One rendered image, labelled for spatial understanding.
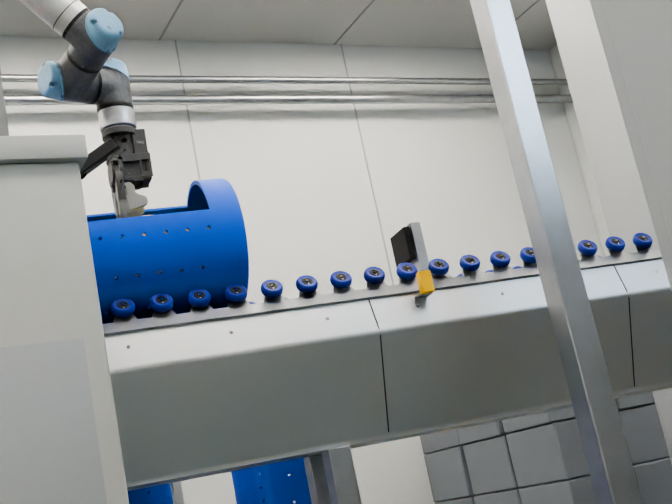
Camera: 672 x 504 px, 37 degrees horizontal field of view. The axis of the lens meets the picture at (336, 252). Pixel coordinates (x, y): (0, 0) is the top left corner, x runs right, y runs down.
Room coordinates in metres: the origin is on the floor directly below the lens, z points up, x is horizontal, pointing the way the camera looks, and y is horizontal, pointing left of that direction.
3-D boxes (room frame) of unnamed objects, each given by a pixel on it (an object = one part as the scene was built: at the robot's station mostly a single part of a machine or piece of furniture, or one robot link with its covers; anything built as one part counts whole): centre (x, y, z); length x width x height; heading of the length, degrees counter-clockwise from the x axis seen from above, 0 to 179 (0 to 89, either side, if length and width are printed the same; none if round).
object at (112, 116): (1.98, 0.39, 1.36); 0.08 x 0.08 x 0.05
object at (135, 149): (1.98, 0.38, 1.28); 0.09 x 0.08 x 0.12; 110
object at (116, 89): (1.97, 0.39, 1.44); 0.09 x 0.08 x 0.11; 135
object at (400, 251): (2.24, -0.16, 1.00); 0.10 x 0.04 x 0.15; 20
